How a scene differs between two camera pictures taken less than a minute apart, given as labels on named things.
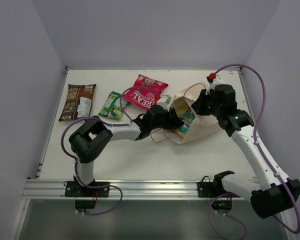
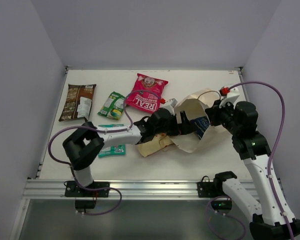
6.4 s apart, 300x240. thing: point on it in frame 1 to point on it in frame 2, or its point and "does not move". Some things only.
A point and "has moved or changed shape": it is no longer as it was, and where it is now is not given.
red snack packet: [145, 92] does not move
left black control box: [85, 204] does not move
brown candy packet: [78, 102] does not move
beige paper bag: [202, 125] has moved or changed shape
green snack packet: [114, 106] does not move
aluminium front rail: [54, 189] does not move
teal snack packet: [187, 117] to [119, 149]
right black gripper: [198, 104] to [214, 112]
